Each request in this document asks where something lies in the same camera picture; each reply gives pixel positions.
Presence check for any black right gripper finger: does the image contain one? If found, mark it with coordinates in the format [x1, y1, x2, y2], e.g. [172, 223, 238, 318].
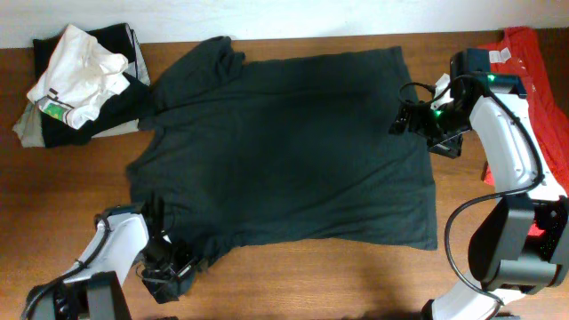
[429, 134, 463, 159]
[389, 108, 411, 135]

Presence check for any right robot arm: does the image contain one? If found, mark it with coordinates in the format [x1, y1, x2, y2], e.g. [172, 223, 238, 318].
[390, 49, 568, 319]

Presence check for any white printed t-shirt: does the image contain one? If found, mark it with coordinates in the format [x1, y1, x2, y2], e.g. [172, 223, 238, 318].
[27, 25, 130, 130]

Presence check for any grey folded garment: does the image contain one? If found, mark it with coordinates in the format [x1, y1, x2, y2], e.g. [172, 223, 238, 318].
[12, 23, 150, 148]

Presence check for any dark green t-shirt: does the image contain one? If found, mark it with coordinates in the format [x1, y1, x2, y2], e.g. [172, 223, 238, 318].
[126, 36, 437, 264]

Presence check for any red t-shirt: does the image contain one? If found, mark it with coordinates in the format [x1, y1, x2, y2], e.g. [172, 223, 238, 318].
[482, 27, 568, 189]

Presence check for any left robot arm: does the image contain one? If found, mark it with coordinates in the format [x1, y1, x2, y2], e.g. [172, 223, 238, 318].
[20, 196, 200, 320]

